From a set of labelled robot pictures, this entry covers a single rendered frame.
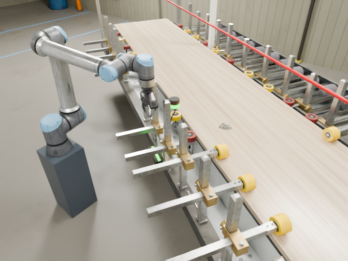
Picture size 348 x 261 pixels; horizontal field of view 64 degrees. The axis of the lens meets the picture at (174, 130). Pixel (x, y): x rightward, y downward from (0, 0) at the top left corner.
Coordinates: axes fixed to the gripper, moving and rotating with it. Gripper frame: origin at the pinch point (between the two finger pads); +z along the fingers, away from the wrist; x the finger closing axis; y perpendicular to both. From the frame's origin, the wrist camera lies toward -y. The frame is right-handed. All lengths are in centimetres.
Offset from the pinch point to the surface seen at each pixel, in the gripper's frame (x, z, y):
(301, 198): -50, 11, -77
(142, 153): 10.0, 15.4, -13.5
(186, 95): -39, 12, 36
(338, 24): -355, 33, 185
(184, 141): -7.7, -4.1, -34.7
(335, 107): -115, 4, -30
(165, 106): -6.8, -11.0, -9.7
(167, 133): -6.8, 7.8, -9.9
